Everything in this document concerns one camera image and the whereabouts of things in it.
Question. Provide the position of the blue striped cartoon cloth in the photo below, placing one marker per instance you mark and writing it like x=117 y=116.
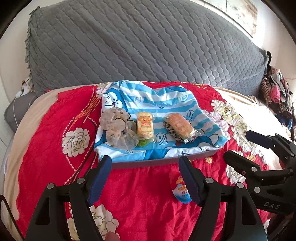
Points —
x=134 y=97

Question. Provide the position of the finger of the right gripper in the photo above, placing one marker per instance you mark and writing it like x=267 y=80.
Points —
x=282 y=147
x=251 y=170

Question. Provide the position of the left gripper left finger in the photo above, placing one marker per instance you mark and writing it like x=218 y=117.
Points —
x=49 y=220

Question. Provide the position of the person left hand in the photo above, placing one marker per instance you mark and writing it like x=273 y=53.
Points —
x=111 y=236

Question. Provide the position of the yellow rice cracker packet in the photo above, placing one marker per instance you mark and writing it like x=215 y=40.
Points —
x=145 y=127

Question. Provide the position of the egg shaped candy packet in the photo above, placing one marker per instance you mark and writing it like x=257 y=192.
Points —
x=179 y=188

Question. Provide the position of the grey storage tray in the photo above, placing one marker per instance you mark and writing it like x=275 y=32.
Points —
x=159 y=157

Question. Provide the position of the leopard print scrunchie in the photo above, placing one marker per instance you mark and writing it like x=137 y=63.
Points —
x=181 y=133

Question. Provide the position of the red floral quilt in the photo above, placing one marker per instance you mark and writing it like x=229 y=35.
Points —
x=54 y=144

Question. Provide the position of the orange rice cracker packet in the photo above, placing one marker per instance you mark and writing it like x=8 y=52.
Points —
x=175 y=119

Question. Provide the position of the green fuzzy scrunchie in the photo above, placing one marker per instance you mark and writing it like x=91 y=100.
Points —
x=144 y=142

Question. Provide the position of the wall picture panel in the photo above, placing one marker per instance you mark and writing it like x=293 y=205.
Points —
x=242 y=14

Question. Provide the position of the pile of clothes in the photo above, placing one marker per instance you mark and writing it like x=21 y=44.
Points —
x=275 y=93

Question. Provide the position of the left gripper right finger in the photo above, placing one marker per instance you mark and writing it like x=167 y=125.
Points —
x=241 y=222

